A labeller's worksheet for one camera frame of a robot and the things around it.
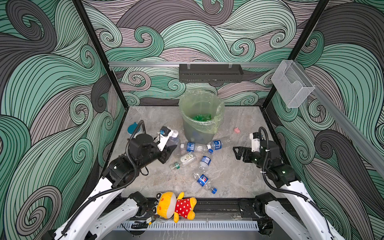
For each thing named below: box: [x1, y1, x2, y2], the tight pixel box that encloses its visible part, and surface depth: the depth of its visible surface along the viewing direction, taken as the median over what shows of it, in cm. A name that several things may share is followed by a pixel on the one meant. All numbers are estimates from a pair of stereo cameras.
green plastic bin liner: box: [179, 90, 225, 134], surface depth 92 cm
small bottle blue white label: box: [199, 155, 212, 168], surface depth 87 cm
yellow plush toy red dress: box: [152, 192, 197, 223], surface depth 71 cm
